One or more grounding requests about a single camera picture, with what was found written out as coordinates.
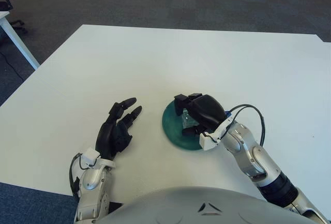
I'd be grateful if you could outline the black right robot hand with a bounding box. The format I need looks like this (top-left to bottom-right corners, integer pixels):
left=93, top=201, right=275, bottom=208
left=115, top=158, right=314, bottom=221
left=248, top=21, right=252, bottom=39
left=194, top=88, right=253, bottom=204
left=173, top=93, right=226, bottom=136

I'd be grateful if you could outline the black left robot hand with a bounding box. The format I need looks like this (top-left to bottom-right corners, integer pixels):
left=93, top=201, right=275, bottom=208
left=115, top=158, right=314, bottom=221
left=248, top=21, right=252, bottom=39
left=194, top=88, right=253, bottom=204
left=95, top=96, right=143, bottom=161

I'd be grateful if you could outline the clear bottle with blue cap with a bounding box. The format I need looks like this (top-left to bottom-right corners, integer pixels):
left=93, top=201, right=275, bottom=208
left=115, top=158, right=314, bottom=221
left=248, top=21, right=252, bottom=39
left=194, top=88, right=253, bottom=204
left=180, top=107, right=232, bottom=129

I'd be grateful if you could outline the teal round plate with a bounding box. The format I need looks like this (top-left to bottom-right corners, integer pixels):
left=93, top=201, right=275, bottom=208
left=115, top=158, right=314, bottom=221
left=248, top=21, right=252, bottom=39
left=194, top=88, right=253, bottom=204
left=162, top=99, right=220, bottom=152

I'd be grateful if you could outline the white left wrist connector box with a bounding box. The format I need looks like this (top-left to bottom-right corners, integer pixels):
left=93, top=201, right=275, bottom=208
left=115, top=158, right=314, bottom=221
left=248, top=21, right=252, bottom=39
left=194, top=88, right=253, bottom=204
left=80, top=147, right=102, bottom=168

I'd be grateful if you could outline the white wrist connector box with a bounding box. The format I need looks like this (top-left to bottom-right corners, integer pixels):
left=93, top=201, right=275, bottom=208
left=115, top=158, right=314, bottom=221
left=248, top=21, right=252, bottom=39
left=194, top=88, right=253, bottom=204
left=199, top=130, right=220, bottom=151
left=80, top=147, right=102, bottom=168

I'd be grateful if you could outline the white right wrist connector box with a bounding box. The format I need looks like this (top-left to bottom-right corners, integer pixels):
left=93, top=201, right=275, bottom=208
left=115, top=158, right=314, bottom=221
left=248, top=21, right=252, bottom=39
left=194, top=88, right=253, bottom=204
left=199, top=130, right=220, bottom=151

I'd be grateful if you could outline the black chair base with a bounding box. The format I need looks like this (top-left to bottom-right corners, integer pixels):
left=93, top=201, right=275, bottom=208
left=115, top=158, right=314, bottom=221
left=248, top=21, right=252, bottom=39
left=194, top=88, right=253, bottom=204
left=10, top=20, right=28, bottom=35

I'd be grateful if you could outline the grey robot torso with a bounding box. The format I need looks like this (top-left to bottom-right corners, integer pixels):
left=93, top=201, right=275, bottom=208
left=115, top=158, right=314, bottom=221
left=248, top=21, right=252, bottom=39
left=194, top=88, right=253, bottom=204
left=98, top=186, right=321, bottom=224

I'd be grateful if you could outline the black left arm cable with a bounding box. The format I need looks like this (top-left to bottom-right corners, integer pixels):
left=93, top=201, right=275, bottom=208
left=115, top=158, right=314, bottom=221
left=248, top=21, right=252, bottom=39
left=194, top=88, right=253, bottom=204
left=68, top=153, right=83, bottom=199

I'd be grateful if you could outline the thin black floor cable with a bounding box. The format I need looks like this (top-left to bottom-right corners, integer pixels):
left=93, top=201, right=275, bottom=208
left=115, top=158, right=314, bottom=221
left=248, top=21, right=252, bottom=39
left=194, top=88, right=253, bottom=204
left=0, top=50, right=25, bottom=82

